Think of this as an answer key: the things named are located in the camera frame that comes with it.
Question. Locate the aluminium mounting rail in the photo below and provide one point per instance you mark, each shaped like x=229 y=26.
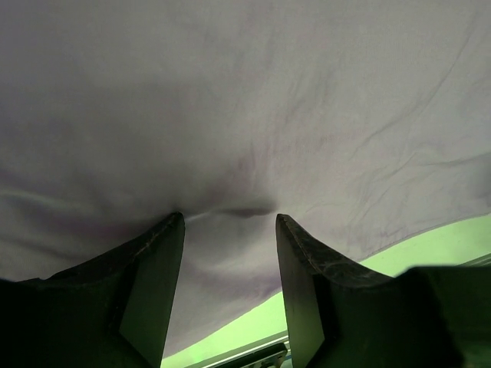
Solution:
x=258 y=329

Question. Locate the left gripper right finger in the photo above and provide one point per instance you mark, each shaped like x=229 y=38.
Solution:
x=341 y=314

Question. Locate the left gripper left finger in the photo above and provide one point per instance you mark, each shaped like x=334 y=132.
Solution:
x=111 y=311

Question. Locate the purple trousers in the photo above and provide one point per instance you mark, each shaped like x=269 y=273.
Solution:
x=368 y=122

